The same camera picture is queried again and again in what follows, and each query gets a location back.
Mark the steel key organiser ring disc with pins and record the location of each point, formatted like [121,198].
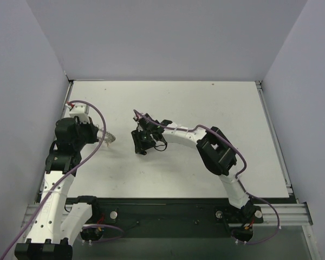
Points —
[108,139]

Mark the aluminium front rail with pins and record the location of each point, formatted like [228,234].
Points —
[282,211]

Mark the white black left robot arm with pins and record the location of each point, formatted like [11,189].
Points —
[51,235]

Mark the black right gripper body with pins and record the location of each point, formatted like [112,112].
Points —
[137,141]

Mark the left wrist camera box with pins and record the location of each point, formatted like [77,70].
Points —
[77,111]

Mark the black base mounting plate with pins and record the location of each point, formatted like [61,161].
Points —
[164,228]

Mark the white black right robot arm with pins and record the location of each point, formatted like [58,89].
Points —
[219,156]

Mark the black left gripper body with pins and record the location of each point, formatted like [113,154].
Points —
[91,131]

